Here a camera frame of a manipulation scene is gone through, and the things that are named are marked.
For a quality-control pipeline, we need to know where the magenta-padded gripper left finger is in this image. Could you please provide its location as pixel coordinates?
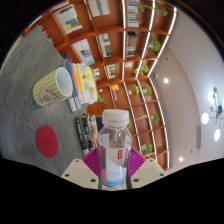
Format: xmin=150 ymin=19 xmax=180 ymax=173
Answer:
xmin=60 ymin=147 xmax=102 ymax=190

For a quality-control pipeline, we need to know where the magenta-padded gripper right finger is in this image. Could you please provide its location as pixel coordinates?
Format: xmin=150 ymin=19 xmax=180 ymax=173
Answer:
xmin=126 ymin=147 xmax=167 ymax=190

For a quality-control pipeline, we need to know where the clear plastic water bottle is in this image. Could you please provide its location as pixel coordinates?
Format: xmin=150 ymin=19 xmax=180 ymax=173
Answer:
xmin=95 ymin=108 xmax=133 ymax=191

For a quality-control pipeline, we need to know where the stack of dark books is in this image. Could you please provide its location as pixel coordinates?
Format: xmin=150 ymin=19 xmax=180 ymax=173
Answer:
xmin=74 ymin=113 xmax=100 ymax=157

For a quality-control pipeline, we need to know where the flat round red coaster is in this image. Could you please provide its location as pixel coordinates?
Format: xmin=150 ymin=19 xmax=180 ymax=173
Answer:
xmin=35 ymin=125 xmax=60 ymax=158

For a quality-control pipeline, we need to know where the ceiling air vent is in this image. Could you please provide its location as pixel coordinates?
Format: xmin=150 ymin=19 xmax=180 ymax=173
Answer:
xmin=195 ymin=123 xmax=203 ymax=150

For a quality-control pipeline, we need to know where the stack of colourful books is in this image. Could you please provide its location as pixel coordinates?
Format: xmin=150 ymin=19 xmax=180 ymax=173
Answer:
xmin=64 ymin=61 xmax=99 ymax=113

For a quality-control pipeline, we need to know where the white striped ceramic mug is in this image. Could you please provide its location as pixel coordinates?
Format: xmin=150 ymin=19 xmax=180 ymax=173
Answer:
xmin=32 ymin=66 xmax=74 ymax=108

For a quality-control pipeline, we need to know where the branched ceiling lamp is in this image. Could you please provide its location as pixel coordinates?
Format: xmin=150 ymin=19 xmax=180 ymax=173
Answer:
xmin=200 ymin=86 xmax=224 ymax=143

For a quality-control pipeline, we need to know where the wooden wall shelf unit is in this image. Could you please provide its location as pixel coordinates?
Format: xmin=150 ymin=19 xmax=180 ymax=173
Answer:
xmin=21 ymin=0 xmax=179 ymax=171

